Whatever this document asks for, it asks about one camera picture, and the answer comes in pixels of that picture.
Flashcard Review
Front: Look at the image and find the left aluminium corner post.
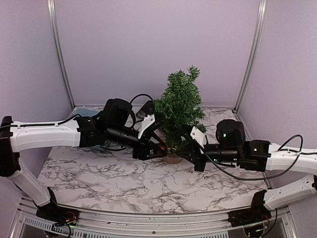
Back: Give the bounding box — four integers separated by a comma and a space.
47, 0, 75, 110

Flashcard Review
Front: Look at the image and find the small green christmas tree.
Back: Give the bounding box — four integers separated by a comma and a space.
155, 65, 206, 164

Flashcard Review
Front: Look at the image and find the right aluminium corner post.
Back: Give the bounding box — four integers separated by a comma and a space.
233, 0, 267, 114

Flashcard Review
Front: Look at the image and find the light blue perforated plastic basket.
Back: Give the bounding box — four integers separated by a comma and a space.
71, 107, 103, 117

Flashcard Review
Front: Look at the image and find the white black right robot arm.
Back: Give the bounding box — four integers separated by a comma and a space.
175, 119, 317, 227

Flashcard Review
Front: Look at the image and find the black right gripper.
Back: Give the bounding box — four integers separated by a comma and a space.
175, 143, 240, 173

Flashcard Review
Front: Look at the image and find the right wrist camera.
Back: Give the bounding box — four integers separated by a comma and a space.
182, 125, 208, 148

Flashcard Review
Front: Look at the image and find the dark red bauble ornament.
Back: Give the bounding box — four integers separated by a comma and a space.
154, 143, 168, 154

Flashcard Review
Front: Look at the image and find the aluminium front rail frame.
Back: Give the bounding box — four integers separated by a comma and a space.
8, 197, 298, 238

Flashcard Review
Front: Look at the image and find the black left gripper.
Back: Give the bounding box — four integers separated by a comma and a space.
107, 123, 168, 161

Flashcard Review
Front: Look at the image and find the aluminium corner post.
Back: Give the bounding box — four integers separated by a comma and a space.
233, 0, 267, 114
47, 0, 75, 110

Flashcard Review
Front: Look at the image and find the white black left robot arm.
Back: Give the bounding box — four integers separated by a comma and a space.
0, 98, 168, 222

